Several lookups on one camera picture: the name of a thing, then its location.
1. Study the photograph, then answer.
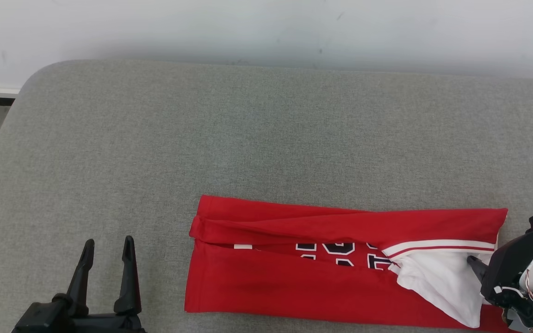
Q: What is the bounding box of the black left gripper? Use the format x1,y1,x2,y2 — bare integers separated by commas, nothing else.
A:
12,236,147,333

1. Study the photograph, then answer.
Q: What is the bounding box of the red basketball jersey white trim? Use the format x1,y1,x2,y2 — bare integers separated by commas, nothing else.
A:
184,194,520,333

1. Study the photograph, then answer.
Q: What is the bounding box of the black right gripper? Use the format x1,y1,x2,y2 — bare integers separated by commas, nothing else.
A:
467,230,533,308

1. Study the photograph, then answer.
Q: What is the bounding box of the grey fabric sofa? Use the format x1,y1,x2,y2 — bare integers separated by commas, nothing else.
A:
0,59,533,333

